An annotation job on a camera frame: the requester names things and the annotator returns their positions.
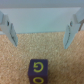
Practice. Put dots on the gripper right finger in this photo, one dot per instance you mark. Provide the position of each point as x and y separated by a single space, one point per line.
69 32

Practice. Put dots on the white cabinet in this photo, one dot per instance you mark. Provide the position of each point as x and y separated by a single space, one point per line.
40 16

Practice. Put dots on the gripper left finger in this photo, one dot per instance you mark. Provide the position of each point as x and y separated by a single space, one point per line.
10 32

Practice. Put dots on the purple block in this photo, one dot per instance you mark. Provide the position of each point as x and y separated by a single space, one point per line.
38 71

